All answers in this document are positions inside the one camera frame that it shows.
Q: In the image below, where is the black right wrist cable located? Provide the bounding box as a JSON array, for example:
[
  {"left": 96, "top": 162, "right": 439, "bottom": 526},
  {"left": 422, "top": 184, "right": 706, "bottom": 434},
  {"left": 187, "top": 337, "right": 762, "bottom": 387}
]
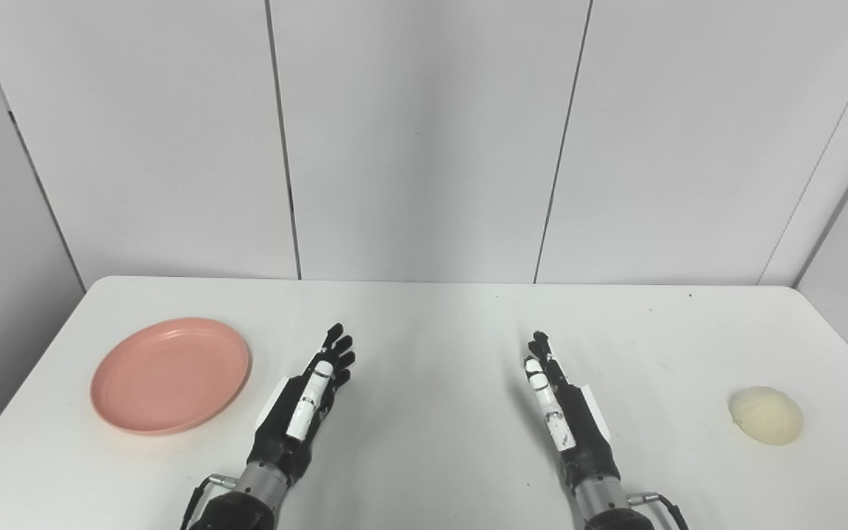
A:
[{"left": 626, "top": 491, "right": 690, "bottom": 530}]

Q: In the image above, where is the pink round plate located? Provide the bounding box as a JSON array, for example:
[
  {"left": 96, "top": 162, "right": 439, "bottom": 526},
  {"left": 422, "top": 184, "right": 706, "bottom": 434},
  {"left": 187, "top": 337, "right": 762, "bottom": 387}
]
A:
[{"left": 90, "top": 317, "right": 252, "bottom": 436}]

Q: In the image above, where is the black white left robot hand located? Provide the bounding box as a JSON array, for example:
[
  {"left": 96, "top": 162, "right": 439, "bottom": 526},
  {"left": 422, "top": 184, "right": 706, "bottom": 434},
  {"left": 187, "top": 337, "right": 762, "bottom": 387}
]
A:
[{"left": 250, "top": 322, "right": 357, "bottom": 487}]

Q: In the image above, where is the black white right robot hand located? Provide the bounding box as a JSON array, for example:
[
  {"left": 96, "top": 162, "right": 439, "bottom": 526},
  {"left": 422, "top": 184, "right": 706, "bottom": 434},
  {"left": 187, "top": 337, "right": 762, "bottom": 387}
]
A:
[{"left": 523, "top": 330, "right": 622, "bottom": 493}]

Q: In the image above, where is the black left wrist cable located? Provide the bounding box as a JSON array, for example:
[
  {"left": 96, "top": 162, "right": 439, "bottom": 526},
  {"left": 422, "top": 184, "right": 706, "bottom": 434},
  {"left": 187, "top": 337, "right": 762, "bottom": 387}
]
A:
[{"left": 179, "top": 474, "right": 238, "bottom": 530}]

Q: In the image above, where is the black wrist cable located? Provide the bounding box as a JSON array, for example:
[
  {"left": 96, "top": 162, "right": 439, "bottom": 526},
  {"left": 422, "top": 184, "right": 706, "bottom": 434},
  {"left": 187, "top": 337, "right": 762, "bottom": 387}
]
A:
[
  {"left": 179, "top": 474, "right": 238, "bottom": 530},
  {"left": 626, "top": 491, "right": 690, "bottom": 530}
]

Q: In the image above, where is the cream steamed bun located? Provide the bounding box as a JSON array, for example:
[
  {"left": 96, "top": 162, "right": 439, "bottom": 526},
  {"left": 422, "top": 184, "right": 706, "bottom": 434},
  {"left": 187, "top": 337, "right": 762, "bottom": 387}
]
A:
[{"left": 728, "top": 386, "right": 805, "bottom": 446}]

